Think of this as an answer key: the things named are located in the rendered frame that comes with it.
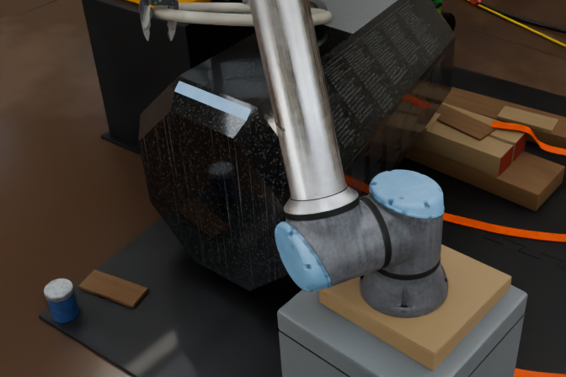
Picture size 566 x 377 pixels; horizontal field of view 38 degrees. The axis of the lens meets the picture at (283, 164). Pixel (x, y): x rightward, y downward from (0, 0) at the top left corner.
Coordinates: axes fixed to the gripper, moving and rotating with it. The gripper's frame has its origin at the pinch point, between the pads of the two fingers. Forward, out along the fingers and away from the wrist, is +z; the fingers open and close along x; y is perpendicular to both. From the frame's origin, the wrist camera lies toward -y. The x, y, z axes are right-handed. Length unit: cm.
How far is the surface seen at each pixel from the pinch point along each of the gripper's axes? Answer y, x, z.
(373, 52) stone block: -48, 84, 10
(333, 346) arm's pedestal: 74, 25, 58
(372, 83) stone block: -40, 81, 20
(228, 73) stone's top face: -42, 30, 16
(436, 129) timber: -86, 132, 47
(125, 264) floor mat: -82, 0, 96
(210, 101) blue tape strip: -32.9, 21.8, 23.7
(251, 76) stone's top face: -37, 36, 16
